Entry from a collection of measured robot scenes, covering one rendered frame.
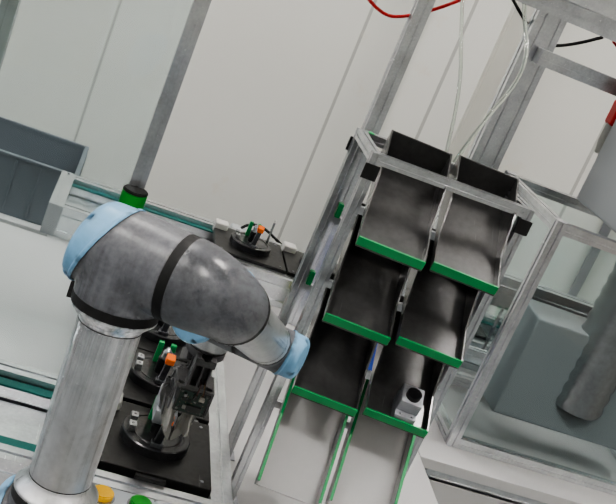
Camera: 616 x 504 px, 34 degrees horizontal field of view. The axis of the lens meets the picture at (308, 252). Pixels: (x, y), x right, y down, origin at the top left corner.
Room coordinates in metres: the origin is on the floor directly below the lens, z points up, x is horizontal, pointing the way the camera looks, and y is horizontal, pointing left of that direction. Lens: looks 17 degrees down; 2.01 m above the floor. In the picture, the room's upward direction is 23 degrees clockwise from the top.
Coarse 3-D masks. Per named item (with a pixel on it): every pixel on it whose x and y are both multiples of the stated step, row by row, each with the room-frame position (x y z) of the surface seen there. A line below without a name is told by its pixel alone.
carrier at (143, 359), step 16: (144, 352) 2.11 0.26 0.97; (160, 352) 2.05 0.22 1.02; (144, 368) 2.00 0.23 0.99; (160, 368) 2.00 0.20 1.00; (128, 384) 1.94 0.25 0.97; (144, 384) 1.95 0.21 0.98; (160, 384) 1.96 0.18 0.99; (128, 400) 1.88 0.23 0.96; (144, 400) 1.90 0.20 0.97; (208, 416) 1.95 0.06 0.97
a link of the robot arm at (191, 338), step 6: (174, 330) 1.48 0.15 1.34; (180, 330) 1.47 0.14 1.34; (180, 336) 1.47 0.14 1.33; (186, 336) 1.47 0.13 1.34; (192, 336) 1.47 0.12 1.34; (198, 336) 1.47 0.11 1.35; (186, 342) 1.48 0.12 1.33; (192, 342) 1.48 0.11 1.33; (198, 342) 1.47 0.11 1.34; (210, 342) 1.50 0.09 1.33; (216, 342) 1.49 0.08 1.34; (222, 348) 1.50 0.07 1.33; (228, 348) 1.48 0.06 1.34
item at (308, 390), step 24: (312, 336) 1.89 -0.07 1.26; (336, 336) 1.92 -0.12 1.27; (360, 336) 1.94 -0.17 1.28; (312, 360) 1.84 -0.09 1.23; (336, 360) 1.86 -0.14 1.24; (360, 360) 1.89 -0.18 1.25; (312, 384) 1.79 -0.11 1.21; (336, 384) 1.81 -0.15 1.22; (360, 384) 1.82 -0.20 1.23; (336, 408) 1.75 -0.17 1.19
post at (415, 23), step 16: (416, 0) 2.93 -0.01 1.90; (432, 0) 2.91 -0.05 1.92; (416, 16) 2.91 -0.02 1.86; (416, 32) 2.91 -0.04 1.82; (400, 48) 2.91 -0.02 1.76; (400, 64) 2.92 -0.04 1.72; (384, 80) 2.91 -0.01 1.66; (400, 80) 2.91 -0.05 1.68; (384, 96) 2.91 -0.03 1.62; (368, 112) 2.94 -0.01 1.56; (384, 112) 2.91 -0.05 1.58; (368, 128) 2.91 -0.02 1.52; (352, 176) 2.92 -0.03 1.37; (352, 192) 2.91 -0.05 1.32; (336, 224) 2.91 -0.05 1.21; (320, 256) 2.91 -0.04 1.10; (304, 304) 2.91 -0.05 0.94; (288, 320) 2.91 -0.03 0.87
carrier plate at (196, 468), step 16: (112, 432) 1.73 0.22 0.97; (192, 432) 1.86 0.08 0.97; (208, 432) 1.88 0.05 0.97; (112, 448) 1.68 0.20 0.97; (128, 448) 1.70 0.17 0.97; (192, 448) 1.80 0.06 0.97; (208, 448) 1.82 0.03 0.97; (112, 464) 1.63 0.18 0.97; (128, 464) 1.65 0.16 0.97; (144, 464) 1.67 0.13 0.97; (160, 464) 1.69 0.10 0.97; (176, 464) 1.72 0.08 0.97; (192, 464) 1.74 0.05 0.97; (208, 464) 1.76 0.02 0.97; (176, 480) 1.66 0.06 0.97; (192, 480) 1.69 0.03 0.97; (208, 480) 1.71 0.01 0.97; (208, 496) 1.68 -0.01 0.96
